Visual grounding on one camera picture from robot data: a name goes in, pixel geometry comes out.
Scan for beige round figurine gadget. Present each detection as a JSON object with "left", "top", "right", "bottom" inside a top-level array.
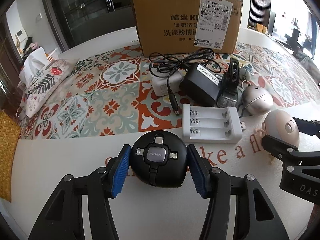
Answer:
[{"left": 254, "top": 109, "right": 301, "bottom": 165}]

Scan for black round Pisen cable hub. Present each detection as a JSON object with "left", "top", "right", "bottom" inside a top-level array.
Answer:
[{"left": 129, "top": 131, "right": 187, "bottom": 188}]

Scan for black power adapter with cable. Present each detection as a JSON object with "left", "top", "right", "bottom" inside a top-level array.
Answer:
[{"left": 149, "top": 48, "right": 222, "bottom": 115}]

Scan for dark glass cabinet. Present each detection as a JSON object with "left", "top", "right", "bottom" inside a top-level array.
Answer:
[{"left": 42, "top": 0, "right": 136, "bottom": 51}]

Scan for white battery charger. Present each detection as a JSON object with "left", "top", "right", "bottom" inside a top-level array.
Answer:
[{"left": 182, "top": 104, "right": 246, "bottom": 144}]

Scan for yellow woven placemat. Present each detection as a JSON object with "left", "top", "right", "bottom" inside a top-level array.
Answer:
[{"left": 0, "top": 110, "right": 21, "bottom": 202}]

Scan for keyring with plush charm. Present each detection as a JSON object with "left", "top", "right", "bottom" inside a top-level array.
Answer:
[{"left": 239, "top": 64, "right": 253, "bottom": 89}]

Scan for patterned tile table mat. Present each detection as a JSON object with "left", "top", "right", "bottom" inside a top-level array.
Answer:
[{"left": 21, "top": 43, "right": 319, "bottom": 139}]

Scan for black clip-on device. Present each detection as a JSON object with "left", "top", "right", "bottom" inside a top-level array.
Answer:
[{"left": 217, "top": 58, "right": 240, "bottom": 108}]

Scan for floral tissue box cover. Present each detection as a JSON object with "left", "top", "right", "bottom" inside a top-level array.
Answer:
[{"left": 18, "top": 47, "right": 78, "bottom": 118}]

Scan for brown cardboard box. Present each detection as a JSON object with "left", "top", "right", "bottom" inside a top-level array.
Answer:
[{"left": 131, "top": 0, "right": 242, "bottom": 57}]

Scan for silver egg-shaped gadget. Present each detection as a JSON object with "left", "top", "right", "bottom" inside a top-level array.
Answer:
[{"left": 241, "top": 86, "right": 273, "bottom": 115}]

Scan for white charger block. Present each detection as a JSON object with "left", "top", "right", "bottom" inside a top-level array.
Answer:
[{"left": 149, "top": 64, "right": 186, "bottom": 97}]

